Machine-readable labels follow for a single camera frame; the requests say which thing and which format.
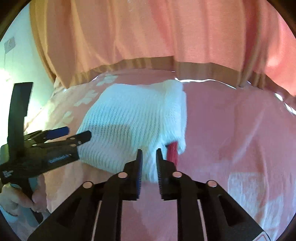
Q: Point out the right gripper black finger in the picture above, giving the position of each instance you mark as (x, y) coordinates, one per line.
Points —
(205, 211)
(93, 211)

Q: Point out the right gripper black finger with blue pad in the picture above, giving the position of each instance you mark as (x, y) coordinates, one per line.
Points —
(47, 134)

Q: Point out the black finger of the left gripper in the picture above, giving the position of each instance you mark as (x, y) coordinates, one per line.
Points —
(75, 140)

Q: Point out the white knitted sweater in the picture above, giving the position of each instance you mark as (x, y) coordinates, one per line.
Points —
(127, 118)

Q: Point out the left hand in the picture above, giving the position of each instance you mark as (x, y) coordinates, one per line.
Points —
(13, 198)

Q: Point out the pink curtain brown hem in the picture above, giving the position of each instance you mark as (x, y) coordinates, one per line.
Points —
(235, 42)

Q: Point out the white wall socket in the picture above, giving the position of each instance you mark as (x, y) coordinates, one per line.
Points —
(9, 45)

